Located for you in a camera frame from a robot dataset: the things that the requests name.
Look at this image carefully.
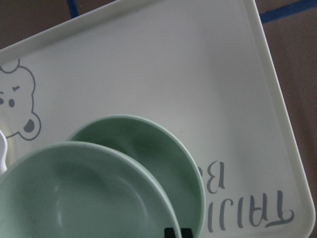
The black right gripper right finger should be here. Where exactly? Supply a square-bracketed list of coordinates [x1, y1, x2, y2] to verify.
[181, 228, 193, 238]

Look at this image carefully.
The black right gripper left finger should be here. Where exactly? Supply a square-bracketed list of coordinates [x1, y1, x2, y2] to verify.
[164, 228, 175, 238]

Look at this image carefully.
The green bowl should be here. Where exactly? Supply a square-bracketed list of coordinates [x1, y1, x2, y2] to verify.
[68, 115, 206, 238]
[0, 142, 181, 238]

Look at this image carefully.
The green bowl on tray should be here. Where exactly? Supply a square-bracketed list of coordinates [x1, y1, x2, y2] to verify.
[68, 115, 206, 238]

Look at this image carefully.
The cream bear print tray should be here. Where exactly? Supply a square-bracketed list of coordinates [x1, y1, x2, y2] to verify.
[0, 0, 316, 238]

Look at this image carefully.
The white plastic spoon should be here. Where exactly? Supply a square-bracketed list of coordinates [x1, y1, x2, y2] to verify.
[0, 131, 7, 175]

